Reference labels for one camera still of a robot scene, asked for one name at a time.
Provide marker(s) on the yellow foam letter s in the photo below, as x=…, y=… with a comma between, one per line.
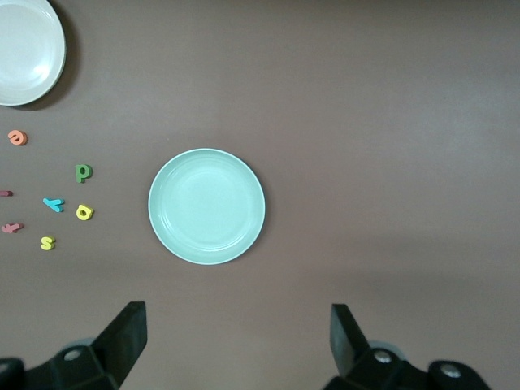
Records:
x=48, y=243

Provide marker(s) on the pink foam letter f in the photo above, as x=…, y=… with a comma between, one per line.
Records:
x=12, y=228

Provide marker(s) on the green foam letter p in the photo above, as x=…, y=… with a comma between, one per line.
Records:
x=79, y=174

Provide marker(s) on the dark red foam letter i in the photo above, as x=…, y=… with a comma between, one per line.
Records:
x=5, y=193

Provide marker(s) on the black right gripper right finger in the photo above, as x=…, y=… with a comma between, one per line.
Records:
x=345, y=345

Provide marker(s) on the beige plate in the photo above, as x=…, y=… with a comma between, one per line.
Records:
x=24, y=53

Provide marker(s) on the orange foam letter e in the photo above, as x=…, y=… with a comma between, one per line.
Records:
x=18, y=142

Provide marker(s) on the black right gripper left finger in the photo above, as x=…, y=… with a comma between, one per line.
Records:
x=122, y=345

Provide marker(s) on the teal foam letter y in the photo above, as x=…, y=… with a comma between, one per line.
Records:
x=55, y=204

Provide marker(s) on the yellow foam letter a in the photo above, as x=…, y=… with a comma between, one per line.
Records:
x=79, y=214

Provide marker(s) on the light green plate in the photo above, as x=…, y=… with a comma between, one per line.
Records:
x=206, y=206

